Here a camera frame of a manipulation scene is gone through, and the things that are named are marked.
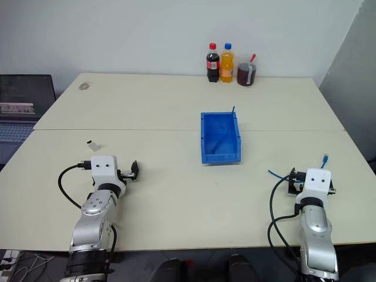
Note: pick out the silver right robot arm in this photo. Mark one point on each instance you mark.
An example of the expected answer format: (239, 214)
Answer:
(317, 235)

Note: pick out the open dark laptop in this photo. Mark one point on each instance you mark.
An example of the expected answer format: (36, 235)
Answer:
(23, 94)

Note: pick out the round grey table grommet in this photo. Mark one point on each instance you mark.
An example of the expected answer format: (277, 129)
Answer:
(84, 86)

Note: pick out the white power strip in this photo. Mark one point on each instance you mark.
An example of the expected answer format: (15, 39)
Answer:
(7, 260)

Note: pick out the blue plastic storage bin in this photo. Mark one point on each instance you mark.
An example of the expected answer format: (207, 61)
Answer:
(220, 158)

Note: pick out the grey partition panel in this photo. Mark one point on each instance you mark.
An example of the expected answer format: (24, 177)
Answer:
(352, 88)

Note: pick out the orange soda bottle, blue cap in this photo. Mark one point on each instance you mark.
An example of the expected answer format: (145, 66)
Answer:
(227, 66)

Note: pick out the small white object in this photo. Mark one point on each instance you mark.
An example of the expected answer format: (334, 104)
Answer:
(93, 146)

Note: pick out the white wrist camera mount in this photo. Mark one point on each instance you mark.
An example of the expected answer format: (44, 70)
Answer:
(102, 173)
(315, 185)

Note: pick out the cola bottle with red cap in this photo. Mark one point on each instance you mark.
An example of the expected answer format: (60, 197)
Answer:
(213, 66)

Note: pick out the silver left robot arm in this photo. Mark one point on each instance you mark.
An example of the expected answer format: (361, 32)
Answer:
(89, 226)

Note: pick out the dark rounded shape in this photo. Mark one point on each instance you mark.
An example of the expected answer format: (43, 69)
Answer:
(243, 268)
(171, 270)

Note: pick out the cup of dark red liquid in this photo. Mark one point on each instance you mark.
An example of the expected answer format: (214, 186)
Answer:
(245, 76)

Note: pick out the red-tipped stirrer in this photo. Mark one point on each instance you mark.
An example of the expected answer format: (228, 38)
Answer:
(252, 57)

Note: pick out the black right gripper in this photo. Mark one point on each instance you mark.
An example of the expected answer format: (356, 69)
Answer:
(300, 177)

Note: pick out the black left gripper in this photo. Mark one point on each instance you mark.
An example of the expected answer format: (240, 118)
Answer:
(125, 174)

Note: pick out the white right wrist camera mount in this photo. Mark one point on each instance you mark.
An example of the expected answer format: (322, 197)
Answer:
(315, 185)

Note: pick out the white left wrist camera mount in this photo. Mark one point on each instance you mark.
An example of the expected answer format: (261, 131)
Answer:
(102, 173)

